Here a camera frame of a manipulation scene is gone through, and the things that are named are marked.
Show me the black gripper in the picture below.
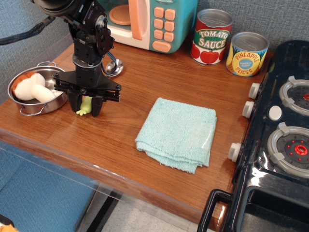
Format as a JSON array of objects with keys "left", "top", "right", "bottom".
[{"left": 53, "top": 55, "right": 122, "bottom": 117}]

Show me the spoon with yellow-green handle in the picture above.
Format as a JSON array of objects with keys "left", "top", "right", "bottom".
[{"left": 76, "top": 59, "right": 124, "bottom": 116}]

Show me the small steel pot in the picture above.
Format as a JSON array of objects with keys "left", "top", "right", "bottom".
[{"left": 7, "top": 61, "right": 69, "bottom": 116}]

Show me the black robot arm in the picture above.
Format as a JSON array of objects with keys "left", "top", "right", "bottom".
[{"left": 34, "top": 0, "right": 122, "bottom": 116}]

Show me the light blue towel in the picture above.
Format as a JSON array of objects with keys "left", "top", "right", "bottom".
[{"left": 135, "top": 98, "right": 217, "bottom": 174}]

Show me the white plush mushroom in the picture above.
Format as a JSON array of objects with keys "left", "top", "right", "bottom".
[{"left": 12, "top": 71, "right": 56, "bottom": 102}]

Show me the toy microwave teal and cream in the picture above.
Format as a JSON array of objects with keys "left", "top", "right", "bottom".
[{"left": 99, "top": 0, "right": 197, "bottom": 54}]

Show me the tomato sauce can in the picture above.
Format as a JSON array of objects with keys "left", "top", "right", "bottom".
[{"left": 191, "top": 9, "right": 233, "bottom": 65}]

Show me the white stove knob bottom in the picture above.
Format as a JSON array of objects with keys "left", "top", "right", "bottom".
[{"left": 228, "top": 143, "right": 241, "bottom": 162}]

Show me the white stove knob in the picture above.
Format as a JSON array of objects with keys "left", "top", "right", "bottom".
[
  {"left": 248, "top": 83, "right": 260, "bottom": 100},
  {"left": 228, "top": 143, "right": 241, "bottom": 162},
  {"left": 242, "top": 101, "right": 254, "bottom": 119}
]

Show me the white stove knob middle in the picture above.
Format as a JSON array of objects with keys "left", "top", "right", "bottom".
[{"left": 242, "top": 101, "right": 254, "bottom": 119}]

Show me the white stove knob top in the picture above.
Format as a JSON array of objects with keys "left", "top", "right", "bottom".
[{"left": 248, "top": 83, "right": 260, "bottom": 100}]

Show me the pineapple slices can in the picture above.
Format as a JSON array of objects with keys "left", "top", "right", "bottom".
[{"left": 226, "top": 32, "right": 269, "bottom": 77}]

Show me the white stove button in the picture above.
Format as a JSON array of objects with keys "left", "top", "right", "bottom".
[{"left": 268, "top": 105, "right": 282, "bottom": 121}]

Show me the black toy stove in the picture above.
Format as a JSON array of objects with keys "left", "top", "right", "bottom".
[{"left": 224, "top": 40, "right": 309, "bottom": 232}]

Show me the black braided cable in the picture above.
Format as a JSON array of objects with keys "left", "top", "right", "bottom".
[{"left": 0, "top": 15, "right": 56, "bottom": 46}]

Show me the black oven door handle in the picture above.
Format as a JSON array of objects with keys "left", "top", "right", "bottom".
[{"left": 197, "top": 189, "right": 233, "bottom": 232}]

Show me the grey burner ring lower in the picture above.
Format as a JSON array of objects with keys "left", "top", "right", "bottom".
[{"left": 267, "top": 122, "right": 309, "bottom": 179}]

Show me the grey burner ring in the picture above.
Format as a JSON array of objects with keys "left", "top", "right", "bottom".
[
  {"left": 279, "top": 75, "right": 309, "bottom": 116},
  {"left": 267, "top": 122, "right": 309, "bottom": 179}
]

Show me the grey burner ring upper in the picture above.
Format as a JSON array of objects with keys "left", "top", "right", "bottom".
[{"left": 279, "top": 75, "right": 309, "bottom": 116}]

